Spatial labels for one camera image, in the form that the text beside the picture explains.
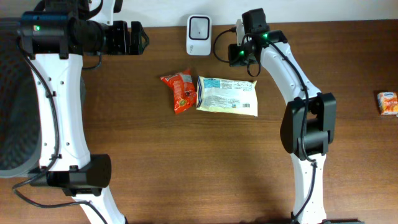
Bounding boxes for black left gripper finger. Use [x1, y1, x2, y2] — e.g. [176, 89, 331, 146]
[131, 21, 149, 40]
[135, 39, 149, 55]

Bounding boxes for yellow wet wipes pack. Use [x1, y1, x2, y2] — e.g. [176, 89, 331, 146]
[196, 76, 258, 117]

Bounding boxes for red snack bag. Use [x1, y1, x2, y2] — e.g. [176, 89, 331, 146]
[160, 69, 197, 114]

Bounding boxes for small orange snack packet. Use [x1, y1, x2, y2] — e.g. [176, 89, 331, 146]
[377, 92, 397, 115]

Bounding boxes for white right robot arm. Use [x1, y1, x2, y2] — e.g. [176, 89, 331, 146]
[228, 8, 336, 223]

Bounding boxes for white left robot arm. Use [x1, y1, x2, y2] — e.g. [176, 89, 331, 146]
[17, 0, 149, 223]

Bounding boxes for white barcode scanner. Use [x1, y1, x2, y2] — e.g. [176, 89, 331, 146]
[186, 14, 212, 56]

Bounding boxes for grey plastic lattice basket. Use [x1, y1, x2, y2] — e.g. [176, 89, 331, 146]
[1, 18, 91, 181]

